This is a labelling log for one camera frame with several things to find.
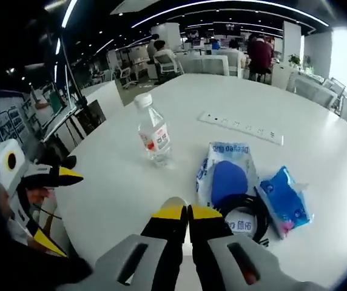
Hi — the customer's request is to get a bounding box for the person's left hand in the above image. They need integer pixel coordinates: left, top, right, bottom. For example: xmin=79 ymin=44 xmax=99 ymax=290
xmin=26 ymin=187 xmax=56 ymax=213

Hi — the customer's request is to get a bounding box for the dark framed panel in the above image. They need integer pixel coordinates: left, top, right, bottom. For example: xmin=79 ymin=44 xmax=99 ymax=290
xmin=83 ymin=98 xmax=107 ymax=127

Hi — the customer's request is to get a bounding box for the blue tissue packet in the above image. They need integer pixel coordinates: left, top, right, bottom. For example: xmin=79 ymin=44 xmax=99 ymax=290
xmin=254 ymin=165 xmax=315 ymax=241

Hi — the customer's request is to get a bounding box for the clear water bottle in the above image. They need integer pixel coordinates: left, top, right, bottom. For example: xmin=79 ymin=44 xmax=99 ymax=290
xmin=133 ymin=93 xmax=175 ymax=168

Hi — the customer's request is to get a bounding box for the person's dark clothing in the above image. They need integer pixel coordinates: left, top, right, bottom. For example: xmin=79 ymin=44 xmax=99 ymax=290
xmin=0 ymin=239 xmax=94 ymax=291

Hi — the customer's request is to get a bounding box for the white power strip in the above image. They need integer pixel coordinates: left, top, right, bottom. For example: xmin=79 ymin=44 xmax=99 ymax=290
xmin=197 ymin=110 xmax=285 ymax=146

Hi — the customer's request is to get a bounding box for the blue white wall poster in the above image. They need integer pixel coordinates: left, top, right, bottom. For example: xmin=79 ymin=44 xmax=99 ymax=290
xmin=0 ymin=90 xmax=32 ymax=144

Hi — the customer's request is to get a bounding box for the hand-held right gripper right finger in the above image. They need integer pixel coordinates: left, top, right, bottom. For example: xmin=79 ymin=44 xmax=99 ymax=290
xmin=187 ymin=203 xmax=326 ymax=291

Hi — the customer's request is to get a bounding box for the green screen monitor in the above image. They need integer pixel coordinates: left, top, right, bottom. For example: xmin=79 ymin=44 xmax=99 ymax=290
xmin=48 ymin=87 xmax=69 ymax=113

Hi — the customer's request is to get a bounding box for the black rounded object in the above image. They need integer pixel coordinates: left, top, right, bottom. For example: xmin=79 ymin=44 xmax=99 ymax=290
xmin=58 ymin=155 xmax=78 ymax=168

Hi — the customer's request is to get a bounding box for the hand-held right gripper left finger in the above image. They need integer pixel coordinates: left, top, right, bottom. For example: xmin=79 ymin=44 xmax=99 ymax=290
xmin=70 ymin=196 xmax=190 ymax=291

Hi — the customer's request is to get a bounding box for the ceiling light strip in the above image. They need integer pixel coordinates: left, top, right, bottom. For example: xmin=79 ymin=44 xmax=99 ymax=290
xmin=130 ymin=0 xmax=317 ymax=30
xmin=62 ymin=0 xmax=79 ymax=30

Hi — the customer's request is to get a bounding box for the white side desk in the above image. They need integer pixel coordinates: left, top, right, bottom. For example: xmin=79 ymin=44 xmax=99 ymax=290
xmin=81 ymin=81 xmax=125 ymax=128

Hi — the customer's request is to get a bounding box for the blue white plastic bag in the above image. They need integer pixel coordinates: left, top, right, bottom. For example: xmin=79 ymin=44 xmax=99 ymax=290
xmin=195 ymin=140 xmax=260 ymax=241

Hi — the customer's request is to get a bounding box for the ceiling air conditioner unit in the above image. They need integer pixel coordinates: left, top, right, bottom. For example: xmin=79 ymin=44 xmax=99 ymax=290
xmin=109 ymin=0 xmax=150 ymax=15

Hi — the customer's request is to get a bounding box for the black cable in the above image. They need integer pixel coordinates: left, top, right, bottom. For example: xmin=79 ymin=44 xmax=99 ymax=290
xmin=212 ymin=193 xmax=272 ymax=247

